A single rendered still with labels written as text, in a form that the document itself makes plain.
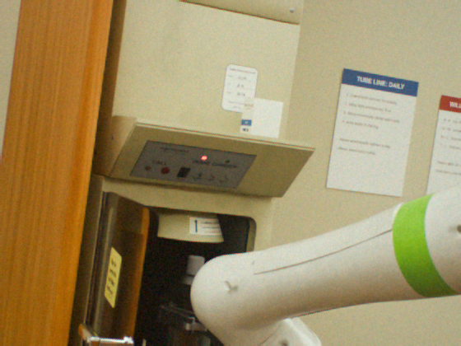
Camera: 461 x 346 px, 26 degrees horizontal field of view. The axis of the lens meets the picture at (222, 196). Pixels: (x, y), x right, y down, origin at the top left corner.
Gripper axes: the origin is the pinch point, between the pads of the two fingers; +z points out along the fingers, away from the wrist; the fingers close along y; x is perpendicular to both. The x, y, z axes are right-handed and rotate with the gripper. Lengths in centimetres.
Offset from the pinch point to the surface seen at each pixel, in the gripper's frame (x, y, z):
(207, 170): -24.1, 2.9, -5.7
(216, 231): -13.3, -4.8, 4.1
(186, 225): -14.0, 1.8, 2.6
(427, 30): -62, -70, 44
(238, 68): -41.6, -2.7, 0.2
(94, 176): -20.3, 18.4, 5.0
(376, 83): -48, -58, 43
